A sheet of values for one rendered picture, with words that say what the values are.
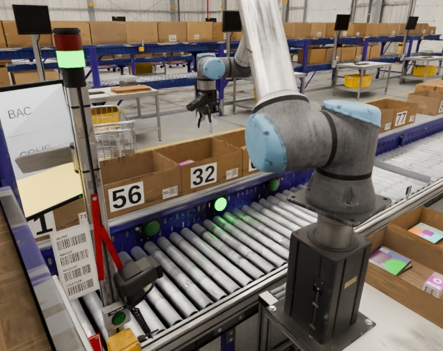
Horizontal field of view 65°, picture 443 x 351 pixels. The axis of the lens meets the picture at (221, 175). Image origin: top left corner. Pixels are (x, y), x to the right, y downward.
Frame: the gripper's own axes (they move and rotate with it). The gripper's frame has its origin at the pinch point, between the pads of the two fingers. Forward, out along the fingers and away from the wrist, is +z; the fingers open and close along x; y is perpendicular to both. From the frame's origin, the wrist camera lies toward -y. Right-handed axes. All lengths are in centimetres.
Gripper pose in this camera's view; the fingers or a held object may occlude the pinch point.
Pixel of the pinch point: (203, 129)
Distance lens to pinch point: 179.1
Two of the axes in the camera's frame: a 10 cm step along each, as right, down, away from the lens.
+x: -6.0, -3.2, 7.4
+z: 0.0, 9.2, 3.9
